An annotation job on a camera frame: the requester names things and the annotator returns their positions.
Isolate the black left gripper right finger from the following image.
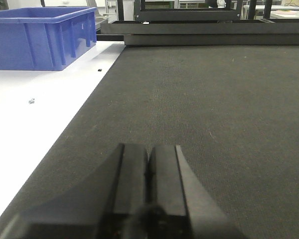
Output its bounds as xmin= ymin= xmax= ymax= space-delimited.
xmin=148 ymin=145 xmax=244 ymax=239

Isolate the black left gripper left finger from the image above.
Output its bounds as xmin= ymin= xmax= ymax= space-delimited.
xmin=14 ymin=144 xmax=147 ymax=239

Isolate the dark grey table mat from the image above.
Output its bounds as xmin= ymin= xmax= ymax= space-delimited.
xmin=0 ymin=46 xmax=299 ymax=239

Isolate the black metal rack frame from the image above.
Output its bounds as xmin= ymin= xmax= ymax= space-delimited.
xmin=97 ymin=0 xmax=299 ymax=46

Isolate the blue plastic bin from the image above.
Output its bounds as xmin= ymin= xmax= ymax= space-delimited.
xmin=0 ymin=6 xmax=97 ymax=71

